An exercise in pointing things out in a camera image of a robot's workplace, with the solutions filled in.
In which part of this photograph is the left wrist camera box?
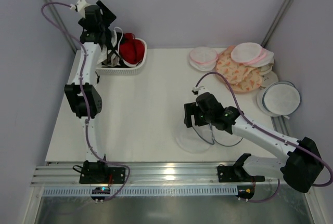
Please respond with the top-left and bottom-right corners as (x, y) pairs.
(75, 0), (90, 18)

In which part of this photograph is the grey trimmed laundry bag stack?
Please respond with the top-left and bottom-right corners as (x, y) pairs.
(257, 81), (301, 118)

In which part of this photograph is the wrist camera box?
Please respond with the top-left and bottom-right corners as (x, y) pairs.
(75, 0), (90, 18)
(192, 86), (207, 96)

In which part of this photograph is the white perforated plastic basket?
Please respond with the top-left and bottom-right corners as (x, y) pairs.
(96, 38), (148, 76)

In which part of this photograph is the white mesh laundry bag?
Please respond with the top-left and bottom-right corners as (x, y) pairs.
(174, 125), (243, 154)

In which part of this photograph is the red bra in basket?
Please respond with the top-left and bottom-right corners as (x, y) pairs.
(120, 33), (145, 68)

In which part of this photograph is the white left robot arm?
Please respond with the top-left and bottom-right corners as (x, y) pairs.
(65, 0), (116, 173)

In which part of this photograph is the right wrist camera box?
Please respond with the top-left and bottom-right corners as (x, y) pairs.
(192, 86), (207, 96)

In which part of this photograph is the grey slotted cable duct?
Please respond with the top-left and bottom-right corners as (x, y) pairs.
(42, 185), (239, 197)

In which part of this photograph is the pink trimmed bag left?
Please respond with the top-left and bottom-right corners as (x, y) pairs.
(188, 47), (218, 72)

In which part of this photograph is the pink trimmed bag right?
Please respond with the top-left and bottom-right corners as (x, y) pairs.
(230, 42), (274, 68)

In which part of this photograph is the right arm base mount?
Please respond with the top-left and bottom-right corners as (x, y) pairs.
(216, 165), (265, 182)

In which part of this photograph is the aluminium mounting rail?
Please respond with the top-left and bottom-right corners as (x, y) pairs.
(30, 162), (230, 187)

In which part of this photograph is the beige bra in basket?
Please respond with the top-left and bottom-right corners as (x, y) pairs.
(102, 50), (125, 68)

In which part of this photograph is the orange floral laundry bag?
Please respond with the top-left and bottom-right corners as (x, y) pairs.
(215, 46), (263, 94)

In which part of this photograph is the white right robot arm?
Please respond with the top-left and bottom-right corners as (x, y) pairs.
(184, 92), (324, 193)

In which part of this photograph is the white bra in basket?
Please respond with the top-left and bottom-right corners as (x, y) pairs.
(97, 26), (125, 66)

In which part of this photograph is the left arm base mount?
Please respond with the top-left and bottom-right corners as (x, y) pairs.
(73, 161), (126, 185)

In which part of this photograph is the pink trimmed bag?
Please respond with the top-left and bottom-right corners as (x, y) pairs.
(188, 47), (218, 72)
(230, 42), (274, 68)

